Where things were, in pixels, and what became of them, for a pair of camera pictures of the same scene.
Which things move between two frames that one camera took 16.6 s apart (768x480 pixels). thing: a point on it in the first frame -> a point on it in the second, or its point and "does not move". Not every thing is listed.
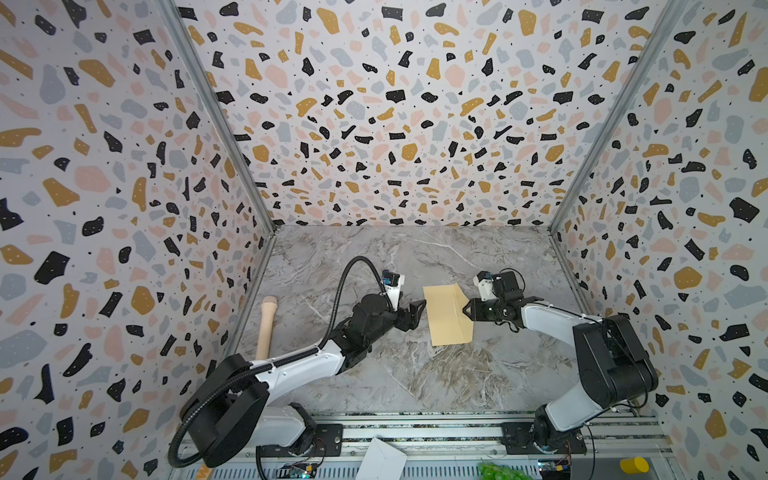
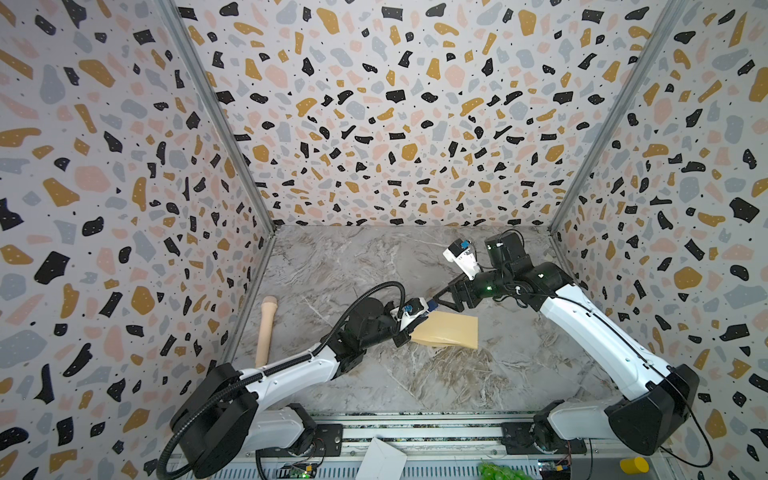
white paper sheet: x=382 y=462 does not move
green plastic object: x=493 y=471 does not move
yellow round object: x=632 y=466 does not move
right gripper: x=483 y=308 -> x=459 y=288
